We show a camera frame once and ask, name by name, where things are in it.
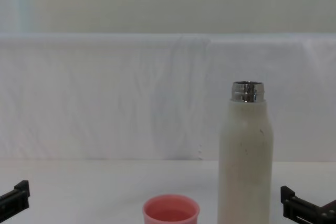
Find cream vacuum bottle steel neck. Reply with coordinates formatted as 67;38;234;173
217;81;274;224

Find white table cloth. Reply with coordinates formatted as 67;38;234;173
0;158;336;224

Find pink plastic cup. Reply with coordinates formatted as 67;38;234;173
142;194;201;224

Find white curtain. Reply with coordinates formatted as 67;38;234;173
0;33;336;162

